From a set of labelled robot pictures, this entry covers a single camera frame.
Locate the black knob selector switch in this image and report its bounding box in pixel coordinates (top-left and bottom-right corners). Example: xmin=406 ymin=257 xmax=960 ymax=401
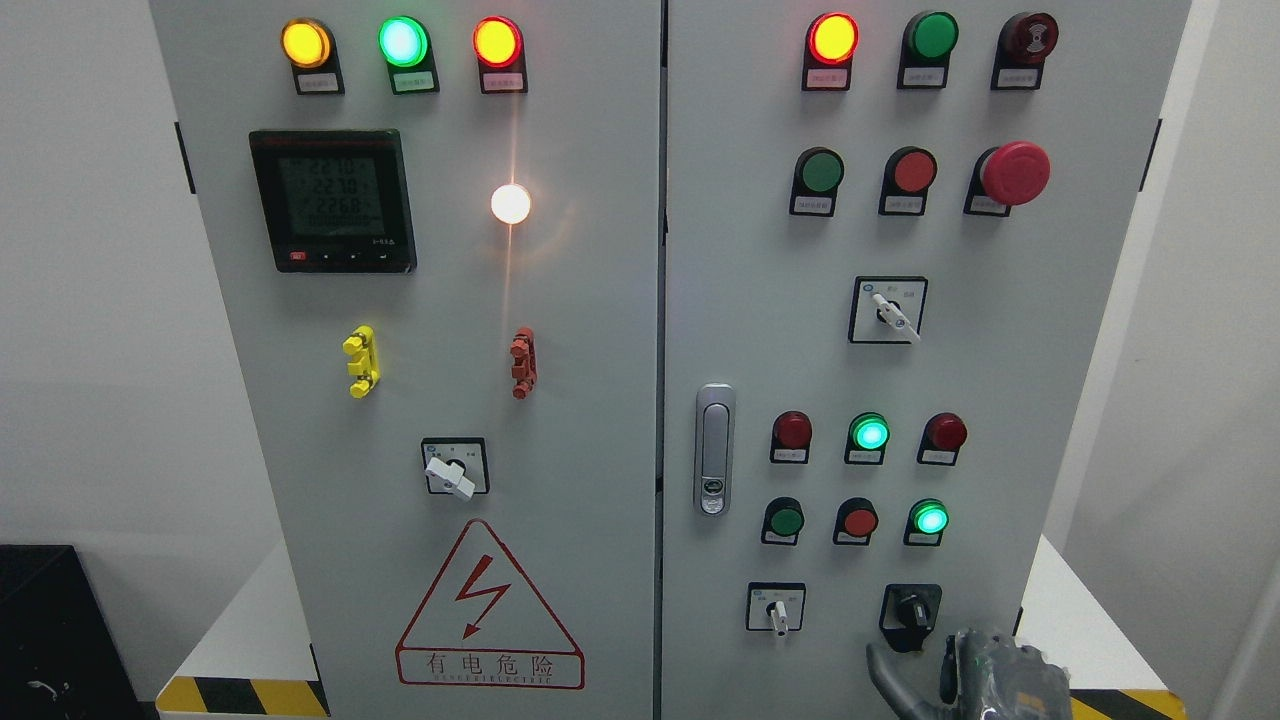
xmin=879 ymin=583 xmax=943 ymax=653

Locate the dark red lamp middle left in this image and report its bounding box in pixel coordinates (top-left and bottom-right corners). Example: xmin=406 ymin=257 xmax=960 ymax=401
xmin=771 ymin=410 xmax=813 ymax=464

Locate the dark red lamp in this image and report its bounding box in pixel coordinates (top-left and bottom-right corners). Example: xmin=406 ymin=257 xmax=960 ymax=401
xmin=916 ymin=413 xmax=969 ymax=468
xmin=771 ymin=410 xmax=813 ymax=464

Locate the white glowing lamp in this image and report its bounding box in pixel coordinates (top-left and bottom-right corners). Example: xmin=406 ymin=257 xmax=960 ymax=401
xmin=490 ymin=183 xmax=532 ymax=225

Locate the green push button lower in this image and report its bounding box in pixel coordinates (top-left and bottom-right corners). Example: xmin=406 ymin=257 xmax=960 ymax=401
xmin=760 ymin=496 xmax=805 ymax=546

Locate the green push button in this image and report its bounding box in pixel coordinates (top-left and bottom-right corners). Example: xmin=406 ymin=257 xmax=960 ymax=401
xmin=788 ymin=146 xmax=845 ymax=218
xmin=760 ymin=496 xmax=805 ymax=546

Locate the green lit lamp middle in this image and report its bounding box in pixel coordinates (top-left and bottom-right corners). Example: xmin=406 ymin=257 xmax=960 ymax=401
xmin=844 ymin=413 xmax=891 ymax=466

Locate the grey left cabinet door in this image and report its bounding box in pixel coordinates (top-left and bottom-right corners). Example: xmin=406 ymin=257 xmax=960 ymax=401
xmin=151 ymin=1 xmax=663 ymax=719

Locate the grey cabinet door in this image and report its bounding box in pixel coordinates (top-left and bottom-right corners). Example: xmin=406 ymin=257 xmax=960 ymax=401
xmin=151 ymin=1 xmax=663 ymax=719
xmin=660 ymin=1 xmax=1190 ymax=719

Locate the green push button upper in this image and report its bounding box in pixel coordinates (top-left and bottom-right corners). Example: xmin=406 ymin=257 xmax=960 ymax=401
xmin=788 ymin=146 xmax=845 ymax=218

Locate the red push button lower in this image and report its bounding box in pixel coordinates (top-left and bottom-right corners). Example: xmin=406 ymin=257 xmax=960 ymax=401
xmin=832 ymin=497 xmax=879 ymax=546

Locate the red push button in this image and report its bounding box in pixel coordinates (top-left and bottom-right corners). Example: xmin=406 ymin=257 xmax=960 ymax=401
xmin=878 ymin=146 xmax=938 ymax=217
xmin=832 ymin=497 xmax=879 ymax=546

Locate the grey right cabinet door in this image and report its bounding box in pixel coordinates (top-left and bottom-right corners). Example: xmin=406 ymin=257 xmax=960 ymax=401
xmin=660 ymin=1 xmax=1190 ymax=719

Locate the red high voltage warning sticker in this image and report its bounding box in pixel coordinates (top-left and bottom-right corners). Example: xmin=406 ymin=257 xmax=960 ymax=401
xmin=396 ymin=518 xmax=585 ymax=691

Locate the dark red lamp middle right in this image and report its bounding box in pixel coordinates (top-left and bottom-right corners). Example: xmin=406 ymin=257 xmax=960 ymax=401
xmin=916 ymin=413 xmax=969 ymax=468

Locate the red push button upper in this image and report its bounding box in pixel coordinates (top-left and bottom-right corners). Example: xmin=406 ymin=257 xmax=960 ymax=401
xmin=878 ymin=146 xmax=938 ymax=217

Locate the green lit lamp lower right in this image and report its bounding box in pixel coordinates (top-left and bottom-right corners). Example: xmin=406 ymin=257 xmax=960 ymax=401
xmin=902 ymin=498 xmax=950 ymax=547

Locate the black digital power meter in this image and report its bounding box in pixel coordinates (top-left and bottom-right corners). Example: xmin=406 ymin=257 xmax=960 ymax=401
xmin=250 ymin=129 xmax=417 ymax=273

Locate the red-rimmed lit lamp left door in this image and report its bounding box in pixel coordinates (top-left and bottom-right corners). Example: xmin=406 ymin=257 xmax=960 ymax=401
xmin=472 ymin=15 xmax=529 ymax=94

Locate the red lit lamp right door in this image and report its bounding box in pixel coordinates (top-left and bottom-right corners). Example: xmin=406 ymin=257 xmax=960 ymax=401
xmin=801 ymin=12 xmax=860 ymax=92

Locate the green lit indicator lamp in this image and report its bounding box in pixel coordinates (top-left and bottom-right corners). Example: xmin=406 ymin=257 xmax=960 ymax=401
xmin=378 ymin=15 xmax=439 ymax=95

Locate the red emergency stop mushroom button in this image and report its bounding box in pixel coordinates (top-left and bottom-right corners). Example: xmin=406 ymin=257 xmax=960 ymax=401
xmin=964 ymin=140 xmax=1052 ymax=218

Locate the green unlit lamp top right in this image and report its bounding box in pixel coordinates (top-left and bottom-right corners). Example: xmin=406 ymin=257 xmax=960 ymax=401
xmin=897 ymin=10 xmax=959 ymax=90

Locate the yellow indicator lamp top left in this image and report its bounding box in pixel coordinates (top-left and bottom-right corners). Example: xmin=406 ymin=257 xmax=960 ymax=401
xmin=280 ymin=17 xmax=346 ymax=96

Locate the dark red buzzer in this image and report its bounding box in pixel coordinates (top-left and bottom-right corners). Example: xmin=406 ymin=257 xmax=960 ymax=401
xmin=989 ymin=12 xmax=1060 ymax=91

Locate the black box lower left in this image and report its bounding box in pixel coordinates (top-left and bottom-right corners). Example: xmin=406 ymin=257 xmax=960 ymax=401
xmin=1 ymin=544 xmax=145 ymax=719

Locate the silver door lock handle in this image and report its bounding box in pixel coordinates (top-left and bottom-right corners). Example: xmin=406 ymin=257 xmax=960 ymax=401
xmin=694 ymin=383 xmax=736 ymax=518

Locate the white selector switch left door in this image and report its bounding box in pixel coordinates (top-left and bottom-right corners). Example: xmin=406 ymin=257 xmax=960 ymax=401
xmin=421 ymin=437 xmax=490 ymax=501

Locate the white selector switch upper right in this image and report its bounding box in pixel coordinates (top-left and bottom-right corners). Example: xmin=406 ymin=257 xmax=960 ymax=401
xmin=847 ymin=275 xmax=928 ymax=345

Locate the white selector switch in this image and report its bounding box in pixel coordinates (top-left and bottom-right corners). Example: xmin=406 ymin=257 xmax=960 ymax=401
xmin=745 ymin=582 xmax=806 ymax=637
xmin=847 ymin=275 xmax=928 ymax=345

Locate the white selector switch lower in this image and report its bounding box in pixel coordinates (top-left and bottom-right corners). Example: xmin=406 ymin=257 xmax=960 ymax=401
xmin=745 ymin=582 xmax=806 ymax=637

